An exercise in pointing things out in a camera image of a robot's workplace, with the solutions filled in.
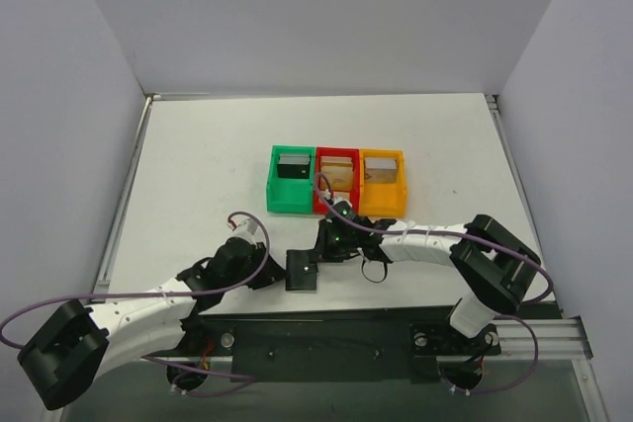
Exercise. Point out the aluminium frame rail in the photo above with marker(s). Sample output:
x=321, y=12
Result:
x=166, y=217

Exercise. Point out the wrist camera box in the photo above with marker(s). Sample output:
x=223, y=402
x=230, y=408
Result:
x=330, y=199
x=245, y=230

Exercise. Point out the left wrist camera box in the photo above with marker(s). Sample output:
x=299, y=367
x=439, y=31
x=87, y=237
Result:
x=245, y=230

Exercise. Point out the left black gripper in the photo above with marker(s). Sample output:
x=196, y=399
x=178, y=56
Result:
x=270, y=273

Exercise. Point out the black card stack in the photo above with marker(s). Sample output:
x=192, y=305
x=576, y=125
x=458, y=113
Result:
x=294, y=166

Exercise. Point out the green plastic bin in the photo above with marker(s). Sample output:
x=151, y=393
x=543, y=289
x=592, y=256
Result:
x=289, y=195

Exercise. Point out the red plastic bin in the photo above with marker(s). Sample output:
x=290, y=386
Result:
x=347, y=152

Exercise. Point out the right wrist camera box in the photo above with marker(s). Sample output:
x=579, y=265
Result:
x=330, y=199

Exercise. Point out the black leather card holder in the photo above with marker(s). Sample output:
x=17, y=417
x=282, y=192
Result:
x=299, y=279

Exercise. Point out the orange plastic bin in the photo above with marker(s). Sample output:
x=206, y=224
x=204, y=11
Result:
x=383, y=200

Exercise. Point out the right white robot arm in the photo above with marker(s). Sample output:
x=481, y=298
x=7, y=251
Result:
x=479, y=268

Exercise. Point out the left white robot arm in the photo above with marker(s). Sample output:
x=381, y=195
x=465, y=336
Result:
x=79, y=343

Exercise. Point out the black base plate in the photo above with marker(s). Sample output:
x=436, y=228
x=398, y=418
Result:
x=364, y=345

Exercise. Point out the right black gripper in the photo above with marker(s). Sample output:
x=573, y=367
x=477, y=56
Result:
x=324, y=247

